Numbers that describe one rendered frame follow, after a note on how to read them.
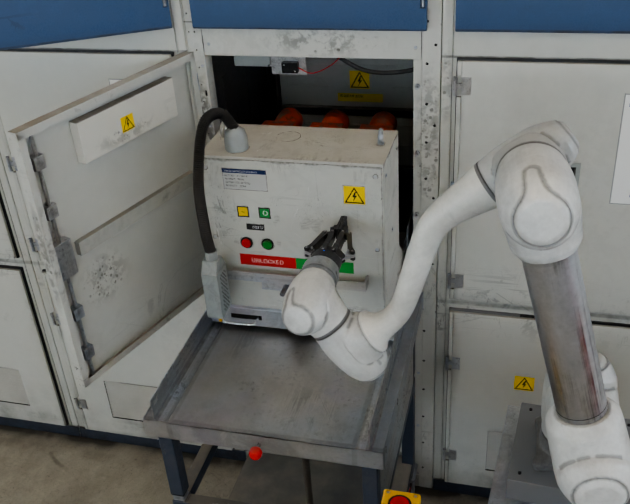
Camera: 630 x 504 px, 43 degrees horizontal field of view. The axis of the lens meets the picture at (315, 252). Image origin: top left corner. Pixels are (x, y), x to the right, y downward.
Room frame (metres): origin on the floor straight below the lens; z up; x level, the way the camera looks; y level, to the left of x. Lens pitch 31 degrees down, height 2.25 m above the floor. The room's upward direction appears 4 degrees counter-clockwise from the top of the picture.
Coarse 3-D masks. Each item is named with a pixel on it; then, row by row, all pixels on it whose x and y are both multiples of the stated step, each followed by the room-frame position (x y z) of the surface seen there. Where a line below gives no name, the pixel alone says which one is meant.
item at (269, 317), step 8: (232, 312) 1.91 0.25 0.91; (240, 312) 1.90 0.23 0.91; (248, 312) 1.89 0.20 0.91; (256, 312) 1.88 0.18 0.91; (264, 312) 1.88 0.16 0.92; (272, 312) 1.87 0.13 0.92; (280, 312) 1.86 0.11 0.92; (216, 320) 1.92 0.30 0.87; (232, 320) 1.91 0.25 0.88; (240, 320) 1.90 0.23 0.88; (248, 320) 1.89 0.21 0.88; (264, 320) 1.88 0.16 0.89; (272, 320) 1.87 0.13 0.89; (280, 320) 1.86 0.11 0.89; (280, 328) 1.87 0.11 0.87; (392, 336) 1.77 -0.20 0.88
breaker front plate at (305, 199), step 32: (224, 160) 1.91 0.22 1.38; (256, 160) 1.88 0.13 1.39; (224, 192) 1.91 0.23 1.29; (256, 192) 1.89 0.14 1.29; (288, 192) 1.86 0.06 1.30; (320, 192) 1.84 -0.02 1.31; (224, 224) 1.91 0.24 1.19; (288, 224) 1.86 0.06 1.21; (320, 224) 1.84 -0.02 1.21; (352, 224) 1.81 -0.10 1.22; (224, 256) 1.92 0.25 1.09; (288, 256) 1.87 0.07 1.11; (256, 288) 1.89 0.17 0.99
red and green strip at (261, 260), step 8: (240, 256) 1.90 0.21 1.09; (248, 256) 1.90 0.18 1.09; (256, 256) 1.89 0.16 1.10; (264, 256) 1.88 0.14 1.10; (272, 256) 1.88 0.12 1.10; (248, 264) 1.90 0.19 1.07; (256, 264) 1.89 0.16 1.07; (264, 264) 1.89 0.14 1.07; (272, 264) 1.88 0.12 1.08; (280, 264) 1.87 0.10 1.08; (288, 264) 1.87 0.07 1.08; (296, 264) 1.86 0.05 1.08; (344, 264) 1.82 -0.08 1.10; (352, 264) 1.81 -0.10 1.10; (344, 272) 1.82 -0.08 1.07; (352, 272) 1.81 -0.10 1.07
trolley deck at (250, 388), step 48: (240, 336) 1.87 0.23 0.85; (288, 336) 1.85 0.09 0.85; (192, 384) 1.67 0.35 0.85; (240, 384) 1.66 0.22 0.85; (288, 384) 1.64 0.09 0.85; (336, 384) 1.63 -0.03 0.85; (192, 432) 1.51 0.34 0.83; (240, 432) 1.48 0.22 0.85; (288, 432) 1.46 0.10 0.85; (336, 432) 1.45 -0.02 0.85; (384, 432) 1.44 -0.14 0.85
